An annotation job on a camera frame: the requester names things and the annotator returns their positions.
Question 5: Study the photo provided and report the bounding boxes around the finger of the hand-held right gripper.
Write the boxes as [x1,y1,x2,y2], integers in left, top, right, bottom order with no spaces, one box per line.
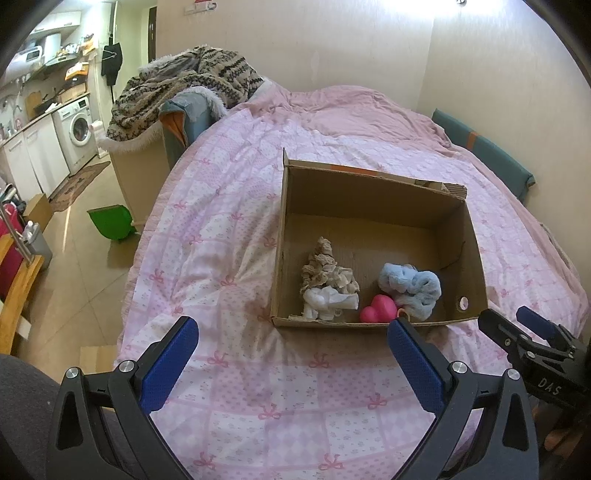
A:
[478,308,573,409]
[516,305,591,365]

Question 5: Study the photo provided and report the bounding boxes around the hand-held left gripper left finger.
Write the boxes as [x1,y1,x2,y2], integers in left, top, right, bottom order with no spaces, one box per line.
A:
[46,316,200,480]

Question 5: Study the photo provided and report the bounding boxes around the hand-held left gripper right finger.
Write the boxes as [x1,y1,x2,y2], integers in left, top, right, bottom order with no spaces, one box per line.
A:
[387,318,541,480]

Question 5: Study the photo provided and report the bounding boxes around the pink heart toy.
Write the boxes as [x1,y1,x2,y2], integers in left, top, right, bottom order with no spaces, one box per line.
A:
[359,294,397,323]

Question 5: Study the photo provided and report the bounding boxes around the light blue fluffy cloth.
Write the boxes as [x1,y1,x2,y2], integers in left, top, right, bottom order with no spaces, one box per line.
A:
[378,263,443,323]

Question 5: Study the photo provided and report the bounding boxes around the brown cardboard box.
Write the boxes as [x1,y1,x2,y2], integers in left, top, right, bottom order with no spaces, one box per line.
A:
[269,148,489,330]

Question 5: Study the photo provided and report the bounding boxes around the pink bow-print blanket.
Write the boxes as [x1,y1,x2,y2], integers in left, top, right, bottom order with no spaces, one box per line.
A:
[115,85,590,480]

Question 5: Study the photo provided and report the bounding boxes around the person's grey trouser leg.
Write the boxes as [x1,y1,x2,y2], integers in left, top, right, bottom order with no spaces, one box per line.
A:
[0,353,139,480]

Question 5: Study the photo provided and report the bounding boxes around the green plastic dustpan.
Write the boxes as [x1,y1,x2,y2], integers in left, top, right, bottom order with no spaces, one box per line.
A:
[87,204,139,242]

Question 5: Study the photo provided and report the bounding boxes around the wooden chair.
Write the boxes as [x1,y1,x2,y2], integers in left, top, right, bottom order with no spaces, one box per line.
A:
[0,237,46,357]

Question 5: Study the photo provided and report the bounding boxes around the grey plastic bin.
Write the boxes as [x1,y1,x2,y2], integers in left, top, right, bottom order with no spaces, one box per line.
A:
[20,221,54,271]

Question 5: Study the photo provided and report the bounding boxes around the teal cushion orange stripe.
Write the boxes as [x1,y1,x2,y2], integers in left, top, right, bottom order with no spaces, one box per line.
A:
[431,108,536,205]

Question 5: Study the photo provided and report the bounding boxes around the beige fabric bin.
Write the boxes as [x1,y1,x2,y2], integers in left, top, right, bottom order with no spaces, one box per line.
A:
[107,133,171,223]

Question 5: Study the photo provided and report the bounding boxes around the red bag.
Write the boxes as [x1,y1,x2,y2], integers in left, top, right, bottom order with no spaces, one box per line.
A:
[0,202,27,302]

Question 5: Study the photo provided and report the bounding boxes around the brown doormat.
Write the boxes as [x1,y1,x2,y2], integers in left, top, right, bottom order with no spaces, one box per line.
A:
[48,160,112,213]

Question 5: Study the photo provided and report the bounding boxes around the small cardboard floor box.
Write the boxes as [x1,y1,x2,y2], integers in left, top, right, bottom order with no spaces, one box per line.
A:
[23,193,53,232]

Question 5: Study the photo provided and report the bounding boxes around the teal fur-trimmed jacket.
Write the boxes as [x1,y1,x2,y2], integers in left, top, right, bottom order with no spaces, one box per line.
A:
[159,86,228,169]

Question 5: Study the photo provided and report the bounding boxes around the white washing machine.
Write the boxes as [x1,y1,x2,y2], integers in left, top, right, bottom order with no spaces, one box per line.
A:
[51,95,99,175]

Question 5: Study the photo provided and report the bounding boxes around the white kitchen cabinets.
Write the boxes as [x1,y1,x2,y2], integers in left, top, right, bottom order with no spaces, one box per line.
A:
[0,114,71,200]

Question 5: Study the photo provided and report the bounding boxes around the patterned knit sweater pile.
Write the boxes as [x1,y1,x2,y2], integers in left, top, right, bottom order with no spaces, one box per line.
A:
[106,45,265,145]

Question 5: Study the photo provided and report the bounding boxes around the black hanging garment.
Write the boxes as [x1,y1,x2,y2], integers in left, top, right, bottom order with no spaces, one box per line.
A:
[100,42,123,87]

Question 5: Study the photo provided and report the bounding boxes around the cluttered kitchen shelf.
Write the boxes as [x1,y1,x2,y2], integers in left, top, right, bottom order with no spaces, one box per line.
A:
[0,33,101,86]

